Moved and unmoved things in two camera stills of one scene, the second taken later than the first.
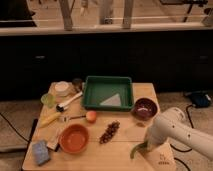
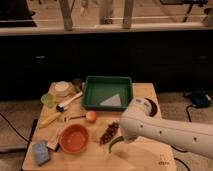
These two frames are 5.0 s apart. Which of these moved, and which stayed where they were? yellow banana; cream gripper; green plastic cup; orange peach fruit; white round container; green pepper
Moved: cream gripper; green pepper
Stayed: orange peach fruit; yellow banana; white round container; green plastic cup
